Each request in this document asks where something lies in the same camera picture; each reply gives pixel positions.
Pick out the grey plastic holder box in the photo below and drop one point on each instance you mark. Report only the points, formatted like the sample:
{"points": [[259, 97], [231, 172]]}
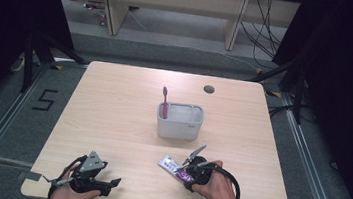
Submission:
{"points": [[179, 121]]}

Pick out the light wooden desk frame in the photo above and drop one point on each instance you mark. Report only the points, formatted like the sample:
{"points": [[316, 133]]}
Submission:
{"points": [[175, 2]]}

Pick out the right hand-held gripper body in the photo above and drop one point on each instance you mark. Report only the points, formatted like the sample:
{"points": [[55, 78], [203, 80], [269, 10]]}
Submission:
{"points": [[201, 174]]}

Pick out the black metal stand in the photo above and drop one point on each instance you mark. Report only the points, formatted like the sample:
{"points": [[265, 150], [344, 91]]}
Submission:
{"points": [[296, 79], [35, 53]]}

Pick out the small red items under desk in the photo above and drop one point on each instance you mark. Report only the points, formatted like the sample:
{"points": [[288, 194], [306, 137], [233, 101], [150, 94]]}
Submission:
{"points": [[96, 8]]}

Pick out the dark curtain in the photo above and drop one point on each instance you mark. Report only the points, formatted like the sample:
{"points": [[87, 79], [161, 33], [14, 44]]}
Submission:
{"points": [[349, 99], [1, 26]]}

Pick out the grey tape piece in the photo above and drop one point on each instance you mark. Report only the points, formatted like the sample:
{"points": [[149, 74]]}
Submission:
{"points": [[30, 175]]}

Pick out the person's left hand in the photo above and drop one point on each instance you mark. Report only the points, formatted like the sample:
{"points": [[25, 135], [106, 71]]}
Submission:
{"points": [[68, 196]]}

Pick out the pink toothbrush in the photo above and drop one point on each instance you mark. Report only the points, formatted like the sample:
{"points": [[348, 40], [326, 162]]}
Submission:
{"points": [[165, 102]]}

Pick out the person's right hand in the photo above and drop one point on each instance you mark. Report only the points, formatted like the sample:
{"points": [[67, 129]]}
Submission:
{"points": [[219, 188]]}

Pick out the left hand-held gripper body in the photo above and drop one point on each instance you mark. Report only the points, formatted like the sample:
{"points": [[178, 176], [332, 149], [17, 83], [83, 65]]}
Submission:
{"points": [[89, 171]]}

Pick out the grey left gripper plug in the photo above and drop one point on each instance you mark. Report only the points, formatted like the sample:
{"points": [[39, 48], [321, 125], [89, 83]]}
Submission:
{"points": [[57, 182]]}

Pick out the purple and white toothpaste tube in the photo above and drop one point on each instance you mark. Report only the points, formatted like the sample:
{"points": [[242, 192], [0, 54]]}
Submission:
{"points": [[175, 169]]}

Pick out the yellow black floor tape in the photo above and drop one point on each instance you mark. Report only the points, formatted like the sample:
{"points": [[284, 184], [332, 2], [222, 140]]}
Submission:
{"points": [[56, 67], [274, 94]]}

